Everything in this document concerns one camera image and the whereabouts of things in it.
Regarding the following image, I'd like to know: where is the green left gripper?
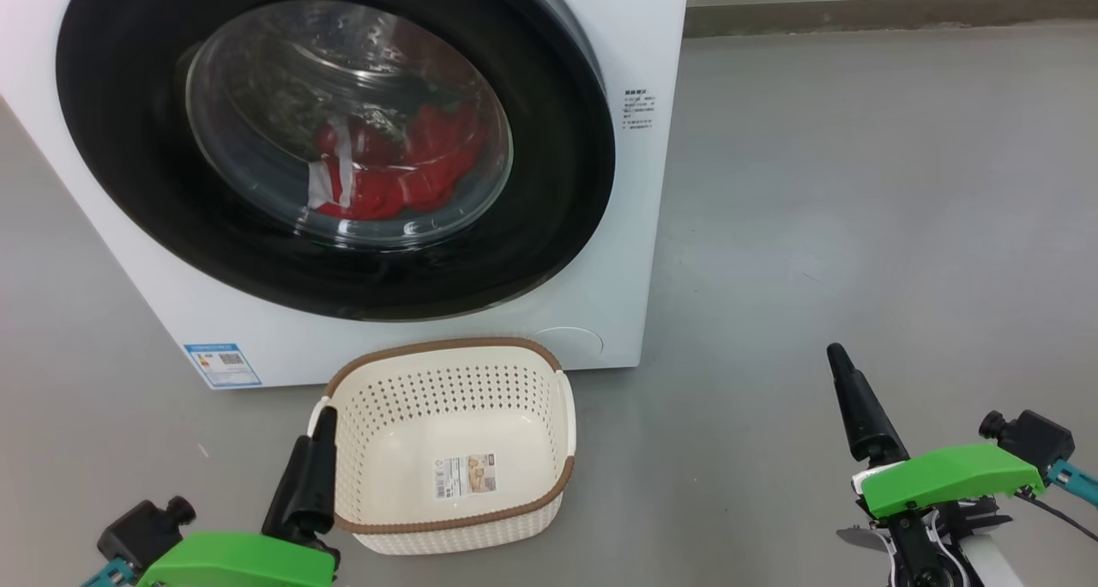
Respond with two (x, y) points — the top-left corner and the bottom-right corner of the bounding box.
(137, 407), (342, 587)

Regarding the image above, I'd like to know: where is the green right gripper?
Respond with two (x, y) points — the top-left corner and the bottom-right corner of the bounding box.
(826, 342), (1046, 587)

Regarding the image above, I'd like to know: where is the red garment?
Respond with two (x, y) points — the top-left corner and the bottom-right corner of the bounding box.
(306, 98), (481, 221)

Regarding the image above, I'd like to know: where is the black round glass washer door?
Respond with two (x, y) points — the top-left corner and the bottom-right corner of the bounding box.
(56, 0), (617, 322)

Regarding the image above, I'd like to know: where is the cream perforated basket brown rim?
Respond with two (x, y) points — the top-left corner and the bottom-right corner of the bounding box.
(307, 337), (577, 556)

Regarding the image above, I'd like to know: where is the white front-load washing machine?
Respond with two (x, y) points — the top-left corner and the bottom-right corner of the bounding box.
(0, 0), (691, 390)

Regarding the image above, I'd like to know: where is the stainless steel washing machine drum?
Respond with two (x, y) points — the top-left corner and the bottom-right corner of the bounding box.
(184, 0), (514, 246)

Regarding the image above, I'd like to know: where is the blue energy label sticker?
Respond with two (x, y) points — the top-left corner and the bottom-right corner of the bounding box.
(183, 342), (262, 390)

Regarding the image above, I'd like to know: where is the paper product label sticker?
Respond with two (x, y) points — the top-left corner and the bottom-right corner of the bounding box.
(433, 452), (498, 499)

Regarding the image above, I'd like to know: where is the round drain filter cover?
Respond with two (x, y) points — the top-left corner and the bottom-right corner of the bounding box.
(534, 326), (604, 369)

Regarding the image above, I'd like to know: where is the grey skirting strip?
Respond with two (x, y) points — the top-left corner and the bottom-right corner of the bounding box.
(685, 0), (1098, 39)

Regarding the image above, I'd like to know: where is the teal right cable connector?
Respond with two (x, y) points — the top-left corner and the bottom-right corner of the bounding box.
(1045, 458), (1098, 509)

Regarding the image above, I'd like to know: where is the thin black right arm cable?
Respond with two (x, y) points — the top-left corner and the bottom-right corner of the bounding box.
(1017, 491), (1098, 543)

